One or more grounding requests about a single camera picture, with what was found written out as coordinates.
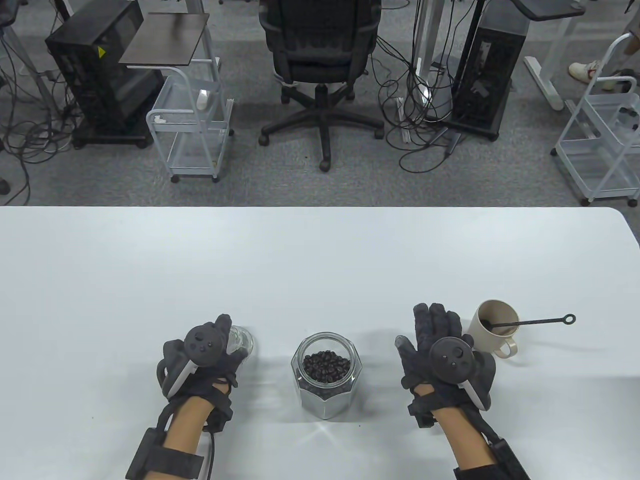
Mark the person's right hand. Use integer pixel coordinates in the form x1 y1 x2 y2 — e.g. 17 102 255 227
395 302 497 429

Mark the person's left hand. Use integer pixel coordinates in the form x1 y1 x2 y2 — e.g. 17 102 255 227
161 314 250 427

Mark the beige cup with handle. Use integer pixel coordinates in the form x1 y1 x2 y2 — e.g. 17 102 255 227
467 300 521 359

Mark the black measuring scoop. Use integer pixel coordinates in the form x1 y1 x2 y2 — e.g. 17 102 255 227
481 313 576 335

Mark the clear glass jar lid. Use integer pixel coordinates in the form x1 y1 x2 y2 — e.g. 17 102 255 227
226 325 255 359

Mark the clear glass jar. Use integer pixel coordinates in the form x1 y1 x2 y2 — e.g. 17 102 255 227
291 331 363 420

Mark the person's right forearm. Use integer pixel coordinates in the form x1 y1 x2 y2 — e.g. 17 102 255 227
432 407 501 472

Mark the person's left forearm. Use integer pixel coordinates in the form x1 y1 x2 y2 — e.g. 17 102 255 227
162 397 213 456

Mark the black round tracking controller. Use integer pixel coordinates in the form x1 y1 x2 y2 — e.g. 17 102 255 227
429 336 493 412
156 324 232 400

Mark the black armband sensor unit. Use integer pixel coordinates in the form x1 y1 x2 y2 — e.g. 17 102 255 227
452 400 532 480
125 400 216 480

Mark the white power strip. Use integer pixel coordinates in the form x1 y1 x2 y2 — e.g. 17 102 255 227
396 96 413 146

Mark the grey round stand base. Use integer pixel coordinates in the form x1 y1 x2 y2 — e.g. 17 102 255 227
424 65 457 122

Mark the black computer tower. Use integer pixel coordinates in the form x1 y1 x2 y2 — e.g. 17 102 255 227
440 14 531 142
45 0 166 150

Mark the white desk foot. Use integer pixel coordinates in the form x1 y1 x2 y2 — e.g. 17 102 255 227
523 20 576 112

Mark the white desk column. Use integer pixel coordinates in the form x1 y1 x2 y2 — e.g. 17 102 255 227
412 0 443 76

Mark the black office chair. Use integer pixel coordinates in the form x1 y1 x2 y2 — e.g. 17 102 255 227
259 0 386 173

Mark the black stand tray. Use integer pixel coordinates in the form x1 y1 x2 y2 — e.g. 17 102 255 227
517 0 587 22

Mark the white cart with brown top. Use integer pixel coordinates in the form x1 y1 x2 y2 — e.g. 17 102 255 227
119 12 236 184

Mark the grey desk leg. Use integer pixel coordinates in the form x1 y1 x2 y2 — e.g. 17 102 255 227
0 20 57 108

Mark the white wire rolling cart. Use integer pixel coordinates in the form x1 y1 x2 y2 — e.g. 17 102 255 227
551 32 640 207

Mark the tangled black cable bundle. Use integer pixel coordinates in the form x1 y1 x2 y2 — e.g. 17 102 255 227
372 30 466 174
0 20 83 206

